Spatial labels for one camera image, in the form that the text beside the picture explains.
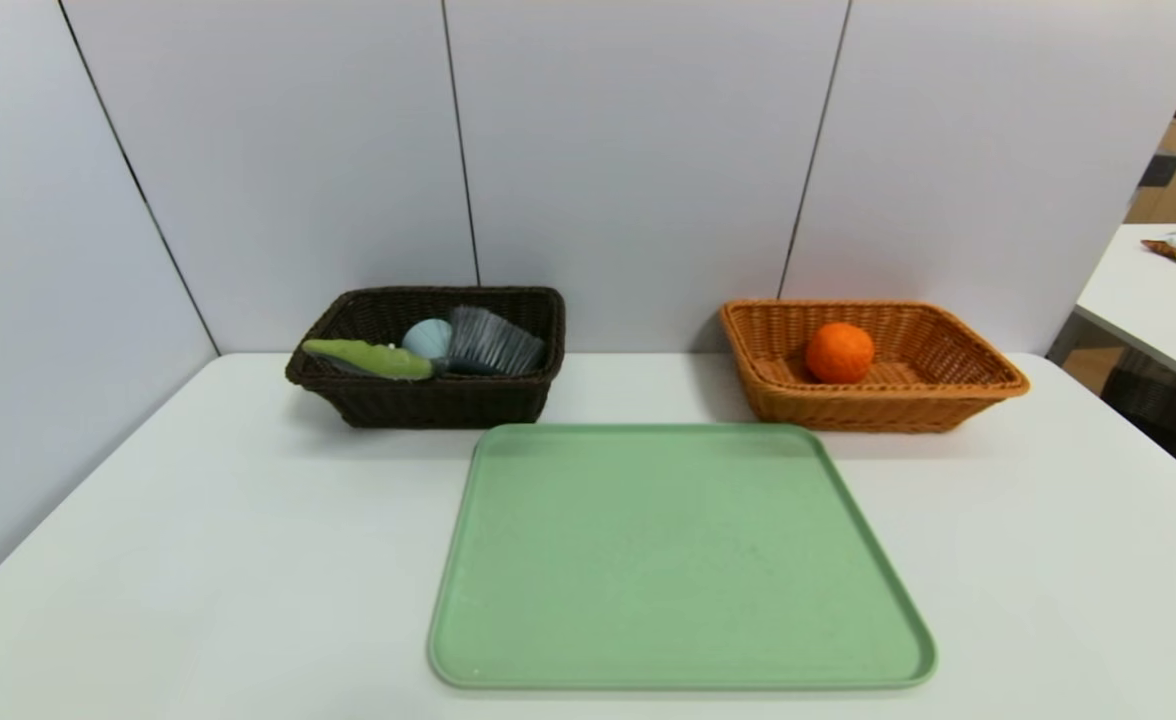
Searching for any blue-grey plastic cup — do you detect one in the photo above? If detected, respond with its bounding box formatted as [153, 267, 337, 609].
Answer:
[402, 318, 454, 361]

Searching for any orange wicker basket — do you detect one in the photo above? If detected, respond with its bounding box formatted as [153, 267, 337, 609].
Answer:
[719, 299, 1031, 434]

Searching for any green-handled black dust brush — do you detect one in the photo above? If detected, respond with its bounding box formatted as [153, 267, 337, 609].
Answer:
[301, 306, 549, 382]

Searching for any orange fruit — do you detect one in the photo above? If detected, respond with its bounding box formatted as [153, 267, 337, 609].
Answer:
[805, 322, 876, 385]

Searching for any white side table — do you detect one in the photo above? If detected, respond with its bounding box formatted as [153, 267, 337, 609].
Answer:
[1075, 222, 1176, 393]

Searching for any dark brown wicker basket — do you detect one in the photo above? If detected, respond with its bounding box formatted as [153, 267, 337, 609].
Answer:
[284, 286, 566, 430]

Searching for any light green plastic tray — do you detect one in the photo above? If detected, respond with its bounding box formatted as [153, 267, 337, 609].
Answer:
[427, 422, 938, 691]

